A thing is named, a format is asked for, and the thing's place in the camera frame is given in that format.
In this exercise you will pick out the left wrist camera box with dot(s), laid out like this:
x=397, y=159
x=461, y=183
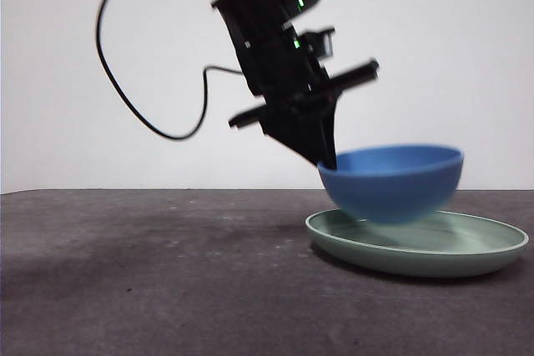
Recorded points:
x=321, y=43

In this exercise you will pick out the blue ribbed bowl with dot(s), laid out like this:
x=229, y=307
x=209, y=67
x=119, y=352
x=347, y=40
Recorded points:
x=392, y=189

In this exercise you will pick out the green round plate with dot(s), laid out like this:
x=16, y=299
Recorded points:
x=417, y=262

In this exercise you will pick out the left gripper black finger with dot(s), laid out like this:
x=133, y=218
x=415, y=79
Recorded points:
x=304, y=139
x=330, y=135

